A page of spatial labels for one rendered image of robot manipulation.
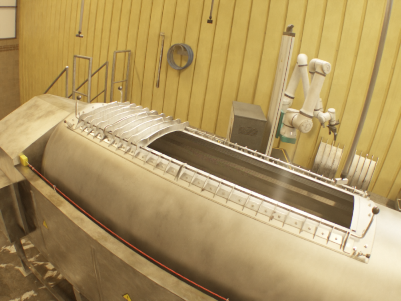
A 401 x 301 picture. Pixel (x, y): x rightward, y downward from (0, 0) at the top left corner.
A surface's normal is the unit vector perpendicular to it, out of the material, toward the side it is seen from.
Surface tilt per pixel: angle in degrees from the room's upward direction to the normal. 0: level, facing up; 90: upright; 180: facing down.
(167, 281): 0
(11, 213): 90
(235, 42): 90
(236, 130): 90
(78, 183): 67
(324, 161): 77
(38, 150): 90
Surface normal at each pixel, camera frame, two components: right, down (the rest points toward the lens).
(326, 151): -0.43, -0.10
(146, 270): 0.14, -0.90
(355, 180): -0.51, 0.15
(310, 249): -0.24, -0.52
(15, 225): 0.84, 0.32
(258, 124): -0.09, 0.39
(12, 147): -0.06, -0.75
